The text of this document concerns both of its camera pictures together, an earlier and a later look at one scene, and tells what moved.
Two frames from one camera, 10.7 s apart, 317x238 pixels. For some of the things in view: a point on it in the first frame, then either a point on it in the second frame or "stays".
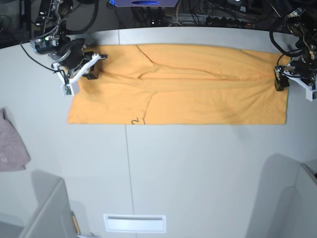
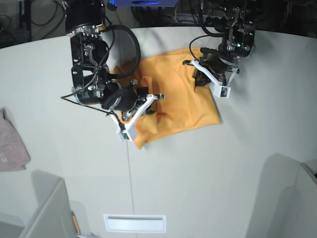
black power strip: [229, 21] stays
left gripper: [70, 54] → [125, 99]
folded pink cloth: [14, 153] stays
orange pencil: [76, 223] stays
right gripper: [307, 71] → [219, 62]
